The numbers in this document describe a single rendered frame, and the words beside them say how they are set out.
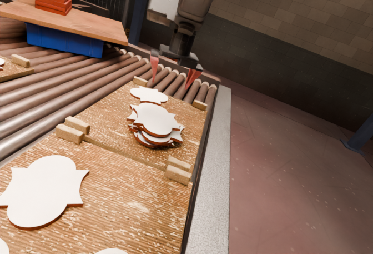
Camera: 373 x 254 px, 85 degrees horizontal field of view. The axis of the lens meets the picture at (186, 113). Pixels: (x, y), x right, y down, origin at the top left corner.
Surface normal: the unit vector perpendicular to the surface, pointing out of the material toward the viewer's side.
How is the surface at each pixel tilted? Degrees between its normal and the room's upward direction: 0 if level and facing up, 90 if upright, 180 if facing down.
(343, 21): 90
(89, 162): 0
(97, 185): 0
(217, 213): 0
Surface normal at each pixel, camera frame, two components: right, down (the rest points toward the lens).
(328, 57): -0.30, 0.37
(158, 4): 0.01, 0.12
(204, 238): 0.31, -0.83
